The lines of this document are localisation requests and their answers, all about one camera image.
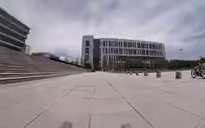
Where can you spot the row of dark trees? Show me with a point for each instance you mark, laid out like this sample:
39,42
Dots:
183,64

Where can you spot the grey stone bollard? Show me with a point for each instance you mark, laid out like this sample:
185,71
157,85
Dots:
145,72
136,73
158,73
178,75

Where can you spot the robot's own part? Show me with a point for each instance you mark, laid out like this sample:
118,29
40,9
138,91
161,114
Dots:
66,125

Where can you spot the building with dark window bands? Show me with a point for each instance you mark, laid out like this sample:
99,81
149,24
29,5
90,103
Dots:
6,30

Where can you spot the pale building with tower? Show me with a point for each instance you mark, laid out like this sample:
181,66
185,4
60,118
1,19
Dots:
123,50

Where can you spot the grey concrete slab pavement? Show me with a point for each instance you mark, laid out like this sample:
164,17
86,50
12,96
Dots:
106,100

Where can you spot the row of parked bicycles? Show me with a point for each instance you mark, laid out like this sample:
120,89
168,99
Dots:
201,70

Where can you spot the wide grey stone steps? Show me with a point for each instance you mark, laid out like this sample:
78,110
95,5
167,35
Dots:
23,66

